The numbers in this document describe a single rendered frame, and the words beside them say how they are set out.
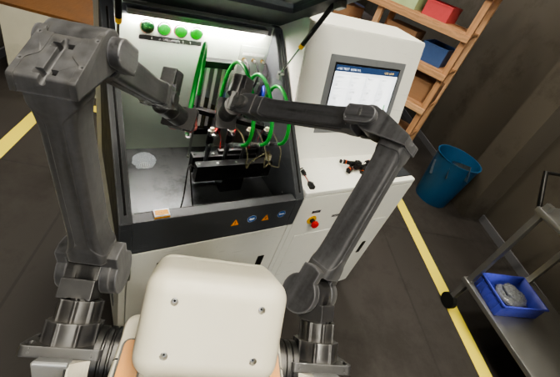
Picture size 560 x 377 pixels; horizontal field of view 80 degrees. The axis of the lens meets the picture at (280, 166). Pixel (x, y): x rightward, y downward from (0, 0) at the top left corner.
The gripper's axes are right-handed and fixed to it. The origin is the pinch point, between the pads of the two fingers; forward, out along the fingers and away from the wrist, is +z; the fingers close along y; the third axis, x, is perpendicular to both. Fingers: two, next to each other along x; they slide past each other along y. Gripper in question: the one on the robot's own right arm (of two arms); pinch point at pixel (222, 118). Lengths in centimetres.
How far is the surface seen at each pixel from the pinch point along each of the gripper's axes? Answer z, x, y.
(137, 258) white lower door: 13, 22, -50
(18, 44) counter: 217, 141, 88
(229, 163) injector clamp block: 20.6, -8.3, -12.8
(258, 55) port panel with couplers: 21.5, -16.9, 36.2
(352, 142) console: 28, -71, 6
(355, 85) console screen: 12, -61, 28
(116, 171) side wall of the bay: -0.1, 31.0, -21.8
